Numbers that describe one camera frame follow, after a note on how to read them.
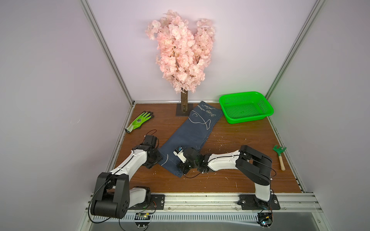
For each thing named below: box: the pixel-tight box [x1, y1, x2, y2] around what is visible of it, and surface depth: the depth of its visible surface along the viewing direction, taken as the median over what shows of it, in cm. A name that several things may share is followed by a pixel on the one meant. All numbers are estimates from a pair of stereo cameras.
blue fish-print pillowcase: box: [158, 101, 224, 178], surface depth 103 cm
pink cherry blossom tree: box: [145, 10, 216, 116], surface depth 74 cm
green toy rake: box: [272, 144, 288, 171], surface depth 93 cm
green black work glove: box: [124, 110, 155, 134], surface depth 109 cm
